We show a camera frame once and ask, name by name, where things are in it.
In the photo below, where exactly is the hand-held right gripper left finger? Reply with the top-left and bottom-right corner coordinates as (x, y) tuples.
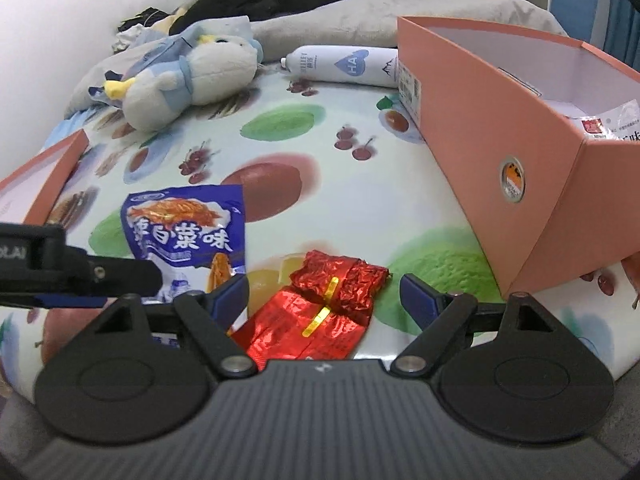
(89, 275), (257, 378)

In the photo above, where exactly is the red foil pouch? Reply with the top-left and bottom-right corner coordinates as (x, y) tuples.
(231, 249), (392, 361)

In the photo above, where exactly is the pink box lid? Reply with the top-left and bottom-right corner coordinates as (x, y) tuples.
(0, 129), (91, 226)

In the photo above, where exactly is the white printed snack bag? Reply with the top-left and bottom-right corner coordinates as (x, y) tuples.
(577, 101), (640, 145)

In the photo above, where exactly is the blue chair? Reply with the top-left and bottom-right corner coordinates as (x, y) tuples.
(547, 0), (600, 41)

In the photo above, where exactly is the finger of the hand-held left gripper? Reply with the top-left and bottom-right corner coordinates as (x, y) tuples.
(75, 248), (164, 299)

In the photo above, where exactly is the blue curtain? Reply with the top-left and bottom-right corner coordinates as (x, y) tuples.
(602, 0), (640, 68)

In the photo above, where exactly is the heap of mixed clothes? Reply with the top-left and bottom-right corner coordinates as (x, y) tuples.
(112, 6), (173, 53)

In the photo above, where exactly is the penguin plush toy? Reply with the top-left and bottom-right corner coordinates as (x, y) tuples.
(89, 15), (264, 133)

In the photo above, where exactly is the white spray bottle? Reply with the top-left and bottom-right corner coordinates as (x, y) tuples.
(279, 45), (401, 86)

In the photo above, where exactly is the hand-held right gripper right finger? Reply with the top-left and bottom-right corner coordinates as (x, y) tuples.
(390, 273), (560, 378)

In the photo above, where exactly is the blue white snack bag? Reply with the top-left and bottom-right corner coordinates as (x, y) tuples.
(121, 184), (249, 351)

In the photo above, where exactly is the grey blanket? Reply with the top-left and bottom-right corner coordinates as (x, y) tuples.
(65, 0), (568, 111)

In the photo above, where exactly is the pink cardboard box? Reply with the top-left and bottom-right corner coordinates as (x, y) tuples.
(396, 16), (640, 301)

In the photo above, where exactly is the fruit print mat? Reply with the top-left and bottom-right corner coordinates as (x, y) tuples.
(0, 60), (640, 376)

